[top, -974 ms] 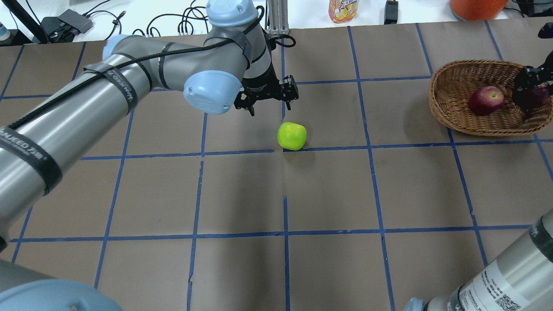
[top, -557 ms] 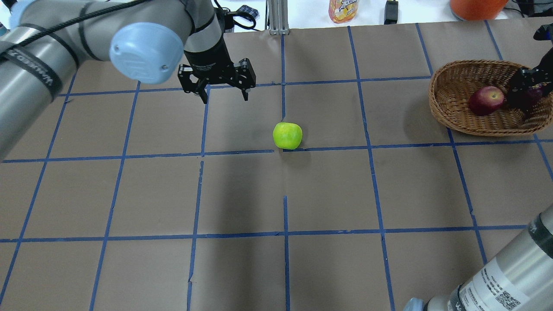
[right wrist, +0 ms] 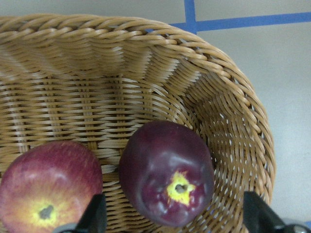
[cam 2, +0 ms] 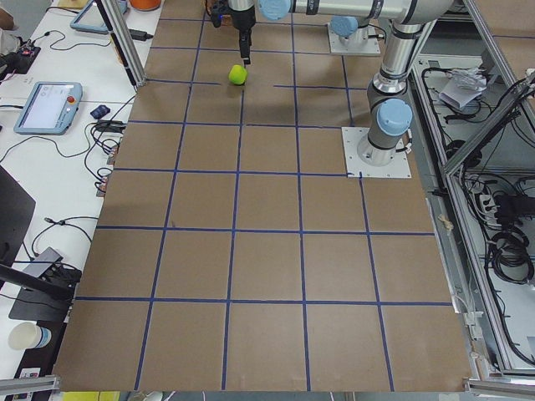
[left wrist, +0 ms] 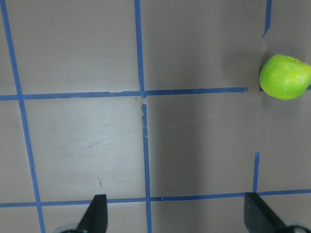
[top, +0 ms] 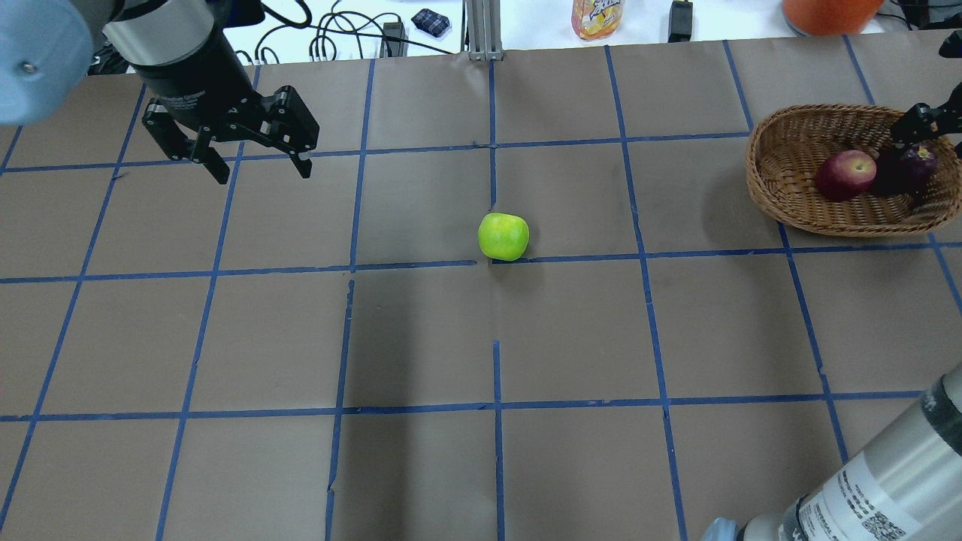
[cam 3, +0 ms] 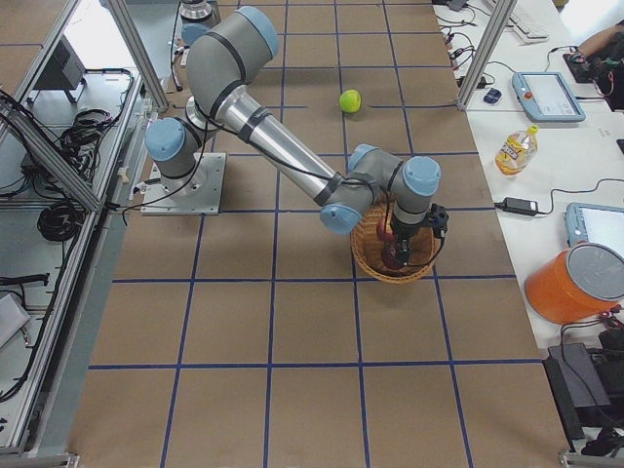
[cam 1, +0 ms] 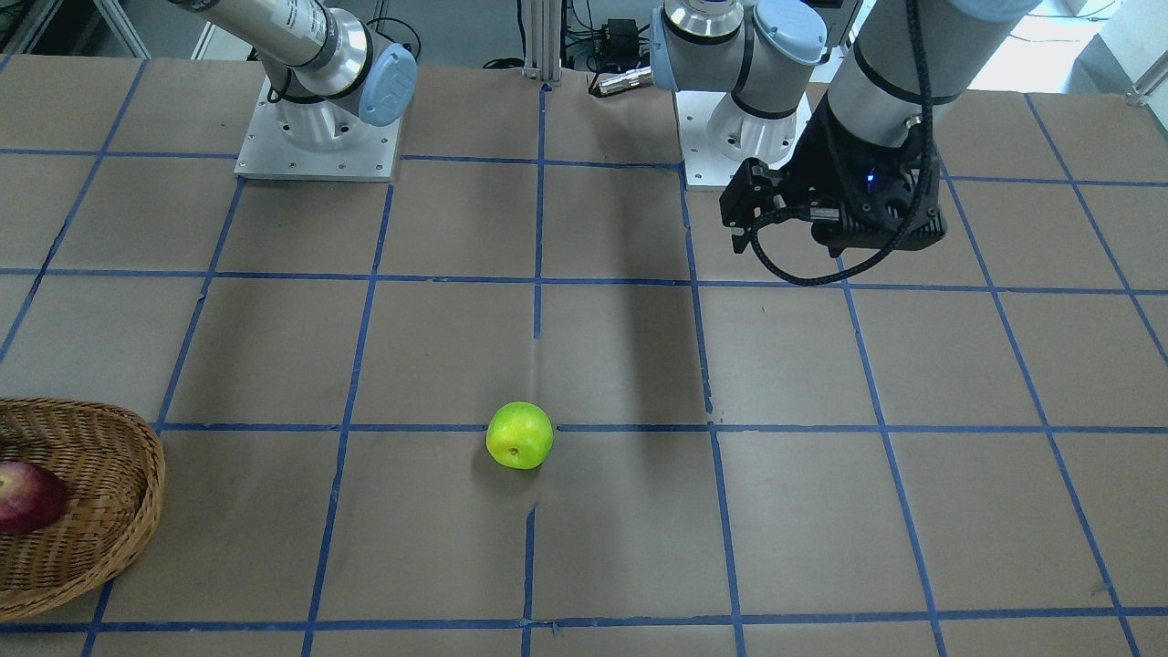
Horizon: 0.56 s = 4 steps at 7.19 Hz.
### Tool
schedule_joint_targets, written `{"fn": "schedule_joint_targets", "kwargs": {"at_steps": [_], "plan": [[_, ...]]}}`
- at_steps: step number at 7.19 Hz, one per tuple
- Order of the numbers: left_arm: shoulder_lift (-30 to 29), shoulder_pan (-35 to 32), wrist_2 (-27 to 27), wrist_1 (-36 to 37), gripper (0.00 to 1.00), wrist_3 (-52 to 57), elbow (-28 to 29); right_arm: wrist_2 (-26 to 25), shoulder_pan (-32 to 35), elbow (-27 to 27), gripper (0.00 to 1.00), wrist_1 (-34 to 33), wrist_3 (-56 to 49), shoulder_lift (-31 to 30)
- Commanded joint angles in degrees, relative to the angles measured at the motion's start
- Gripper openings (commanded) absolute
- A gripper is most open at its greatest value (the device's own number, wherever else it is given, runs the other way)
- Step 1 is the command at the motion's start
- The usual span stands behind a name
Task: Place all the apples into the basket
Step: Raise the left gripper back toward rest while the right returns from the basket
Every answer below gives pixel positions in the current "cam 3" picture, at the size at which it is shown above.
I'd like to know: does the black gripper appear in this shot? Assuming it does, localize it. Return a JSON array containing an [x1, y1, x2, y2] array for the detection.
[[391, 221, 420, 267]]

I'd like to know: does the dark red apple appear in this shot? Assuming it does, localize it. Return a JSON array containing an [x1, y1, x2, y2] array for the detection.
[[381, 238, 402, 270]]

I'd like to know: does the green apple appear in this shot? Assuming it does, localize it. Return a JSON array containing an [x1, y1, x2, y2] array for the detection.
[[338, 89, 362, 114]]

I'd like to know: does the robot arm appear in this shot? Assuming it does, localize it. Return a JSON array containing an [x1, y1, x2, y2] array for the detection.
[[144, 6, 449, 269], [178, 0, 220, 46]]

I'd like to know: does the woven wicker basket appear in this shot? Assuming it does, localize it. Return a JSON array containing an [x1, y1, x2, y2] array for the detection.
[[350, 195, 440, 284]]

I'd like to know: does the black power adapter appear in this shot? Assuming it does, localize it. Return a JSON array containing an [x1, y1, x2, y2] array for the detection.
[[494, 197, 539, 216]]

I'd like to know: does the yellow drink bottle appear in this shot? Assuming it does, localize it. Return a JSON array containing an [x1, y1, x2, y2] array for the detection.
[[494, 125, 539, 176]]

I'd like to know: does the small blue device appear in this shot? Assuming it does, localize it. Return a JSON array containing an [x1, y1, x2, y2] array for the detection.
[[483, 88, 502, 104]]

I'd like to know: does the orange bucket with grey lid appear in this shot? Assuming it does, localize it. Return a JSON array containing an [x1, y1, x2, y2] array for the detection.
[[524, 242, 623, 325]]

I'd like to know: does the blue teach pendant near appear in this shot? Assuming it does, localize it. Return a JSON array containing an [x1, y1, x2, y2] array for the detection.
[[565, 203, 623, 255]]

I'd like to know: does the blue teach pendant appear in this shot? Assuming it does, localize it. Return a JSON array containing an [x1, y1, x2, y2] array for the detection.
[[512, 72, 586, 123], [565, 203, 623, 255]]

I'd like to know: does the blue teach pendant far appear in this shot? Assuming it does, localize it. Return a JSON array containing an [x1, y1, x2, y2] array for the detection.
[[512, 72, 586, 123]]

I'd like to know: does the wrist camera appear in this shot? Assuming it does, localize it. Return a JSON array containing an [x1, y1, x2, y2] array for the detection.
[[428, 204, 449, 240]]

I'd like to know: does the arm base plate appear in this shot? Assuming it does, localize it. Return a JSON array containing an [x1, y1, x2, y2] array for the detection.
[[139, 152, 227, 215]]

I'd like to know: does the aluminium frame post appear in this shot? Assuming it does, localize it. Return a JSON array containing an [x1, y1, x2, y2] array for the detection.
[[456, 0, 517, 111]]

